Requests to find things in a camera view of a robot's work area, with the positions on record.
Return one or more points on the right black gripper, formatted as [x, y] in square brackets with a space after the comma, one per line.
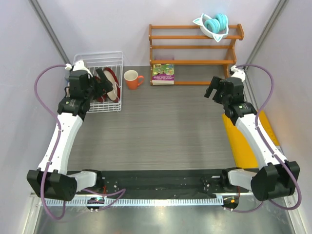
[217, 83]

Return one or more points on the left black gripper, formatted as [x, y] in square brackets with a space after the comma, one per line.
[105, 86]

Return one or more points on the red floral small plate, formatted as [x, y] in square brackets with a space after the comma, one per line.
[100, 89]

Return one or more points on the large red cream plate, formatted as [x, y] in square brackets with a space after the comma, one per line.
[114, 94]

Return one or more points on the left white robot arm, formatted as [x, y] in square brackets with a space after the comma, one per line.
[50, 179]

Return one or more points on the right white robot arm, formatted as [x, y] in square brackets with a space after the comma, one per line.
[276, 177]

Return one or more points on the wooden shelf rack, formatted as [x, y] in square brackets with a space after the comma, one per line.
[229, 59]

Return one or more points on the orange mug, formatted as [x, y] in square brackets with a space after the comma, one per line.
[133, 79]

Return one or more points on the colourful book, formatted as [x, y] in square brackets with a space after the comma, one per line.
[163, 74]

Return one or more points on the teal headphones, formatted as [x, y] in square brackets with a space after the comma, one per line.
[217, 24]

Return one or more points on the white cat ear bowl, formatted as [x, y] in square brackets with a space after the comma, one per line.
[217, 37]

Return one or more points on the yellow board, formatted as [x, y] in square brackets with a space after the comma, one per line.
[242, 153]

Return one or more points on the white wire dish rack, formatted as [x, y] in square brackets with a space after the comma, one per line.
[112, 60]

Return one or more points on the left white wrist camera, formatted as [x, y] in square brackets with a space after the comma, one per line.
[78, 65]

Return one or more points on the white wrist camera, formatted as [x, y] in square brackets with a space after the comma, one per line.
[237, 73]
[78, 65]

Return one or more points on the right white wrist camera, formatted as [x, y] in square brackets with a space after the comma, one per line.
[237, 73]

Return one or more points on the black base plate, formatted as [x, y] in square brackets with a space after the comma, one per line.
[166, 184]

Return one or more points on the perforated metal rail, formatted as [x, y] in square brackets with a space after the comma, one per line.
[91, 201]

